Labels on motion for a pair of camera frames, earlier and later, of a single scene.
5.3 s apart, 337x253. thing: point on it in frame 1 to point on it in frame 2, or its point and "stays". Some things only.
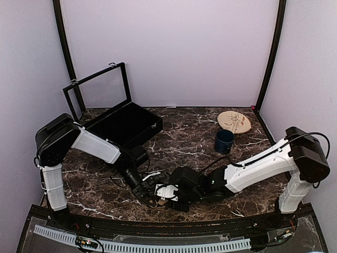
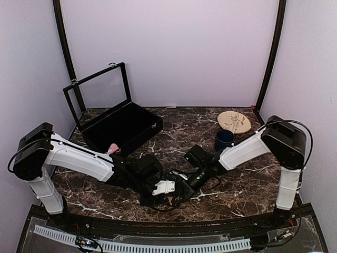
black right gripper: [182, 208] to [187, 190]
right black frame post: [282, 7] stays
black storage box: [126, 125] stays
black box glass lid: [100, 93] stays
